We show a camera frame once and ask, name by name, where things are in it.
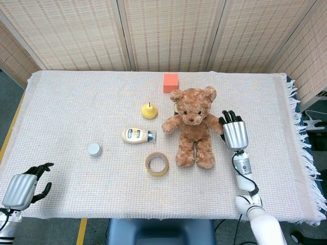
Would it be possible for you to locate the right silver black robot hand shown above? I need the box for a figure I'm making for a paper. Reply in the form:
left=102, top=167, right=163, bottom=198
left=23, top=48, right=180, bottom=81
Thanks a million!
left=219, top=110, right=249, bottom=150

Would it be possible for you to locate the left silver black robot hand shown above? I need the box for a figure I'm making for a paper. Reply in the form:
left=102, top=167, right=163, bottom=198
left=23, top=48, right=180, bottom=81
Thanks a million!
left=2, top=162, right=55, bottom=211

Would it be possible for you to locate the brown plush teddy bear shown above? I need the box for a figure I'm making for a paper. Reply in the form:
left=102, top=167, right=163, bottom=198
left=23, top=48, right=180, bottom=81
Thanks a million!
left=161, top=86, right=225, bottom=169

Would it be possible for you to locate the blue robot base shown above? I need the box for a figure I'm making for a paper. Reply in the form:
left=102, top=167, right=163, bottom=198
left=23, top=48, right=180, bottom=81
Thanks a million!
left=106, top=218, right=218, bottom=245

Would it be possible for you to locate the yellow pear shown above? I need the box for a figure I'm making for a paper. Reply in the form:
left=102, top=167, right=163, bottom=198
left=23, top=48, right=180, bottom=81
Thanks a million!
left=141, top=102, right=158, bottom=119

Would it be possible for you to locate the blue table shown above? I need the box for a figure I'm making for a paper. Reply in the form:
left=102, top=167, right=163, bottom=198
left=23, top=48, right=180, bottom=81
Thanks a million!
left=287, top=73, right=327, bottom=220

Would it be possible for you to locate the white power strip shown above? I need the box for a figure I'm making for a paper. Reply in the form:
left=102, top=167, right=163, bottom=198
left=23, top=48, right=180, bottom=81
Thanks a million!
left=305, top=111, right=327, bottom=131

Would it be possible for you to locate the orange rectangular block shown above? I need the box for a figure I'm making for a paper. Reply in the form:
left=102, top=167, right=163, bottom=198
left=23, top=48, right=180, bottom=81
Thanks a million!
left=163, top=73, right=179, bottom=94

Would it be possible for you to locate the clear yellowish packing tape roll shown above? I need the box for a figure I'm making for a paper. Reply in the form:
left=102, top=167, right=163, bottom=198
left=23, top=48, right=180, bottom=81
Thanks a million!
left=145, top=152, right=170, bottom=178

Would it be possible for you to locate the white woven fringed tablecloth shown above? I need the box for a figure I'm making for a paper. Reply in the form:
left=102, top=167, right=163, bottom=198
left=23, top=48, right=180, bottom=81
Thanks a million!
left=0, top=70, right=327, bottom=227

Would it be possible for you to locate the mayonnaise squeeze bottle blue cap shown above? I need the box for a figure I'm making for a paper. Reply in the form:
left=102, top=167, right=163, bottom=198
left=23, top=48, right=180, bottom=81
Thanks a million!
left=121, top=128, right=157, bottom=144

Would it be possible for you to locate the woven bamboo screen panel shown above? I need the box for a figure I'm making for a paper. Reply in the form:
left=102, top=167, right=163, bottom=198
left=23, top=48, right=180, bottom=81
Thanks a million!
left=118, top=0, right=227, bottom=72
left=268, top=10, right=327, bottom=103
left=0, top=20, right=45, bottom=89
left=0, top=0, right=133, bottom=71
left=208, top=0, right=319, bottom=75

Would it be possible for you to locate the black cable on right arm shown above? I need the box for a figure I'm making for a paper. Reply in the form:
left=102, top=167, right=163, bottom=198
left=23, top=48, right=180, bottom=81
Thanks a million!
left=231, top=152, right=259, bottom=197

